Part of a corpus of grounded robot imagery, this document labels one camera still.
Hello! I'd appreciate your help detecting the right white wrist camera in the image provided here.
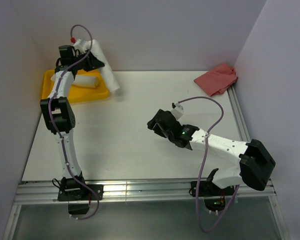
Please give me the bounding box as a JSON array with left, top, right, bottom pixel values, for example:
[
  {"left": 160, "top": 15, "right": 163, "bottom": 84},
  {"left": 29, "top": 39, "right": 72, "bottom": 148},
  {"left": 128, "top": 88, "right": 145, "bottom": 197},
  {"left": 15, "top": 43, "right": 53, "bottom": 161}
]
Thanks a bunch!
[{"left": 170, "top": 102, "right": 184, "bottom": 121}]

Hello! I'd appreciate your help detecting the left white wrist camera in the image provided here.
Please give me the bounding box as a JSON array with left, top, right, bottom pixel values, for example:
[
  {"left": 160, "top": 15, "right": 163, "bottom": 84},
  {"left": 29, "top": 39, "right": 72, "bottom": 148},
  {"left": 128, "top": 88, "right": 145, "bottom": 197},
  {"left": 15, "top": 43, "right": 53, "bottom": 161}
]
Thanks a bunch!
[{"left": 70, "top": 37, "right": 91, "bottom": 53}]

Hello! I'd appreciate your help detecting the aluminium right side rail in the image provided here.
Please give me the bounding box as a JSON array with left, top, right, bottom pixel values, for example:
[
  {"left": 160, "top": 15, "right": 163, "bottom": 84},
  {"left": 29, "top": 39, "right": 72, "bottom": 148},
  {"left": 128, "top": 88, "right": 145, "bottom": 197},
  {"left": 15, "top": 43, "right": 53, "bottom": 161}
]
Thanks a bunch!
[{"left": 227, "top": 86, "right": 251, "bottom": 143}]

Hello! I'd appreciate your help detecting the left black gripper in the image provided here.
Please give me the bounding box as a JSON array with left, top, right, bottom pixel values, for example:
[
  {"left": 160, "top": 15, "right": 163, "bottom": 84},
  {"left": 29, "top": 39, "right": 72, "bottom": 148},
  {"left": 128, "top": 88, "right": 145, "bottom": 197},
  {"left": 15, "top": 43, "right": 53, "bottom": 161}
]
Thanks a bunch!
[{"left": 72, "top": 49, "right": 105, "bottom": 73}]

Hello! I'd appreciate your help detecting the yellow plastic tray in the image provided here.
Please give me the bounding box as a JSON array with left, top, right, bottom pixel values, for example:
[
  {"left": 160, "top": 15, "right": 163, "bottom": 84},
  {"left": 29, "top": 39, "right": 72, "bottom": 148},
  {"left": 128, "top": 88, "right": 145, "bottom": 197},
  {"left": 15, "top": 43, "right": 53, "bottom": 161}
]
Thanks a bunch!
[{"left": 41, "top": 69, "right": 110, "bottom": 104}]

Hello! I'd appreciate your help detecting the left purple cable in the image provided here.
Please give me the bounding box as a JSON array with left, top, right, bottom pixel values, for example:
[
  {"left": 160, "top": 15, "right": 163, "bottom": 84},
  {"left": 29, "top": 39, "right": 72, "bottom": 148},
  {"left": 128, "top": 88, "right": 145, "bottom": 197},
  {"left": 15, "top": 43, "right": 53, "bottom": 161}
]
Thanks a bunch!
[{"left": 47, "top": 24, "right": 101, "bottom": 221}]

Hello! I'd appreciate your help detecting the aluminium front rail frame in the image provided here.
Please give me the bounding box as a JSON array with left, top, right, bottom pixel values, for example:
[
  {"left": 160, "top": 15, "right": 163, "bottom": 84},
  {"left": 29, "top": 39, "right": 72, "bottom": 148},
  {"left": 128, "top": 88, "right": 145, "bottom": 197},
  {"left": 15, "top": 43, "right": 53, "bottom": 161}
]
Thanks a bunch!
[{"left": 3, "top": 178, "right": 291, "bottom": 240}]

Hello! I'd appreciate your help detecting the white printed t-shirt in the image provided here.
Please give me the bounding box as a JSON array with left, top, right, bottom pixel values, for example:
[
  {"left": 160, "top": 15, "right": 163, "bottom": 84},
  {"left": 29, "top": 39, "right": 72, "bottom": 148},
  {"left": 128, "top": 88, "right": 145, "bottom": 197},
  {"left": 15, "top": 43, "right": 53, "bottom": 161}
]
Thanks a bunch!
[{"left": 86, "top": 39, "right": 120, "bottom": 94}]

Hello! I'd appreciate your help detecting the purple cable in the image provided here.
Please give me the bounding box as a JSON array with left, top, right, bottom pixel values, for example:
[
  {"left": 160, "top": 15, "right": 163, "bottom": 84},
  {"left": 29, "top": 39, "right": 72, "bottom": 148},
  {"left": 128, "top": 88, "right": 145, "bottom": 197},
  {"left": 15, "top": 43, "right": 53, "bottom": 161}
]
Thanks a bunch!
[
  {"left": 177, "top": 96, "right": 241, "bottom": 234},
  {"left": 47, "top": 24, "right": 101, "bottom": 221}
]

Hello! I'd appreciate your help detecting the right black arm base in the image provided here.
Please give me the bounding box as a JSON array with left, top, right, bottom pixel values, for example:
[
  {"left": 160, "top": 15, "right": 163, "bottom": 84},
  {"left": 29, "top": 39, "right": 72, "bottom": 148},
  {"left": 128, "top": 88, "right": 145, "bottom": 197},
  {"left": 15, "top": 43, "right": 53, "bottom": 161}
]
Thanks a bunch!
[{"left": 198, "top": 168, "right": 235, "bottom": 213}]

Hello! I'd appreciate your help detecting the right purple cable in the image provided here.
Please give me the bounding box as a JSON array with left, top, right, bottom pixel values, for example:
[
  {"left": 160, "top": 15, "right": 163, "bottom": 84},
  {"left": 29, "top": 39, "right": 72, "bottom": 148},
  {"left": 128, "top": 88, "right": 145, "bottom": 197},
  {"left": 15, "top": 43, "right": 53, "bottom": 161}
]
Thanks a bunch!
[{"left": 177, "top": 96, "right": 241, "bottom": 234}]

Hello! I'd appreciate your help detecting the rolled white t-shirt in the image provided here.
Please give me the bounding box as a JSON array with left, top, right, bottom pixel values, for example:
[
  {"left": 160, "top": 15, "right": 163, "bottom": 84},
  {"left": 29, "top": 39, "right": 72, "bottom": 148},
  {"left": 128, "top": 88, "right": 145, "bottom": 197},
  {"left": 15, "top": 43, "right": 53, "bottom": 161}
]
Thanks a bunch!
[{"left": 50, "top": 72, "right": 99, "bottom": 92}]

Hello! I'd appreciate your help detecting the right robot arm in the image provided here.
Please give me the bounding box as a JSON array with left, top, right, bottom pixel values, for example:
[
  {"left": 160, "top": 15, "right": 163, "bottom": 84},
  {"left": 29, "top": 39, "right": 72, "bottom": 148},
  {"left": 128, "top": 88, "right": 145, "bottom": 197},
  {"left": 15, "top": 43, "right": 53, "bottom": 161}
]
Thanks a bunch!
[{"left": 147, "top": 109, "right": 276, "bottom": 195}]

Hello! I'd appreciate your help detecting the pink folded t-shirt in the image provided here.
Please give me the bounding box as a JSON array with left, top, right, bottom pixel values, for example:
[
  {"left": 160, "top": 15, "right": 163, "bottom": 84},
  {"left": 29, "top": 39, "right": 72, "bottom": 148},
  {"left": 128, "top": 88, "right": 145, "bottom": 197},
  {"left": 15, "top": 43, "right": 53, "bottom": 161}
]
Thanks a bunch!
[{"left": 193, "top": 63, "right": 238, "bottom": 97}]

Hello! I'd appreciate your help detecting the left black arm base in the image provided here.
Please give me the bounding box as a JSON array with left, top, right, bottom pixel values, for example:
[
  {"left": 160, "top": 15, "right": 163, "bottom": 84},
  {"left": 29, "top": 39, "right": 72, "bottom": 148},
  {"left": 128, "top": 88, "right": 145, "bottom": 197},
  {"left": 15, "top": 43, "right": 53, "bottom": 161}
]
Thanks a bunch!
[{"left": 51, "top": 174, "right": 104, "bottom": 218}]

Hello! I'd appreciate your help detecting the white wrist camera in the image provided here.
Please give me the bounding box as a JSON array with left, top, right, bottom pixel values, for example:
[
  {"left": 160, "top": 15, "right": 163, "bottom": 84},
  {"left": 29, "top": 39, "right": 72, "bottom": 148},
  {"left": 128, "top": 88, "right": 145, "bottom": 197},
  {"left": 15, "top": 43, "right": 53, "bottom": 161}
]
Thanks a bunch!
[
  {"left": 70, "top": 37, "right": 91, "bottom": 53},
  {"left": 170, "top": 102, "right": 184, "bottom": 121}
]

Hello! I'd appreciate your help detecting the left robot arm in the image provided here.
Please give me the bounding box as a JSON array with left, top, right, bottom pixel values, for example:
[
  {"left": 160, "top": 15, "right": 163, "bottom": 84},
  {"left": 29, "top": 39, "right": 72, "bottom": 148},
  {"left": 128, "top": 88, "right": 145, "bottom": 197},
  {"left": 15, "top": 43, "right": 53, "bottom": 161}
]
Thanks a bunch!
[{"left": 40, "top": 45, "right": 105, "bottom": 200}]

